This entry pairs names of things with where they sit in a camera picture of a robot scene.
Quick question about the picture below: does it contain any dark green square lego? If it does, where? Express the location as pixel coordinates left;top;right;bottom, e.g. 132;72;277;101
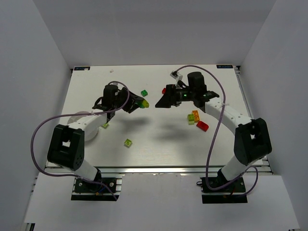
141;90;148;97

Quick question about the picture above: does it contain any dark green long lego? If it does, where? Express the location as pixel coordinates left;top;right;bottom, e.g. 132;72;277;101
138;101;145;108

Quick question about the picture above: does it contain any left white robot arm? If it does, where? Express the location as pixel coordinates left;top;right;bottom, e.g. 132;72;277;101
47;84;149;182

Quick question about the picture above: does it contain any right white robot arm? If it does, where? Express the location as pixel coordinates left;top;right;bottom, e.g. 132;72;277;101
155;71;272;185

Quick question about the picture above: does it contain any orange long lego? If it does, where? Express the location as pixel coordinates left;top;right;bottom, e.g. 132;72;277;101
192;110;200;123

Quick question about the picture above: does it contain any white round divided container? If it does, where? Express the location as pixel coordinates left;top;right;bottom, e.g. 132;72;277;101
67;114;100;142

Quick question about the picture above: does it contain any red sloped lego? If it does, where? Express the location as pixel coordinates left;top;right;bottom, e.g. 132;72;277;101
196;121;209;132

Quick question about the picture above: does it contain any right blue table label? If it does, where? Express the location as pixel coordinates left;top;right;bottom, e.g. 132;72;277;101
216;64;233;69

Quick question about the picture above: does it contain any blue table label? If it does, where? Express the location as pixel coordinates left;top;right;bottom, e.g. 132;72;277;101
216;64;233;69
73;66;90;71

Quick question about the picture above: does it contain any lime lego table centre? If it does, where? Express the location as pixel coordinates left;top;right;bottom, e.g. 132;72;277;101
124;139;133;148

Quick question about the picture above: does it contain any left blue table label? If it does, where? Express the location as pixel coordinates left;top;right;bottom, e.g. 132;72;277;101
73;66;90;71

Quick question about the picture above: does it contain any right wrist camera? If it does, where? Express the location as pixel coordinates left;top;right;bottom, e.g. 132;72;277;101
170;71;183;88

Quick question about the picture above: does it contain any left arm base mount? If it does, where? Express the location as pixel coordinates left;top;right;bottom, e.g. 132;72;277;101
71;177;122;201

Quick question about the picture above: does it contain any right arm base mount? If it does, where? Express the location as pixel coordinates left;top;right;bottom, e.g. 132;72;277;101
196;177;248;204

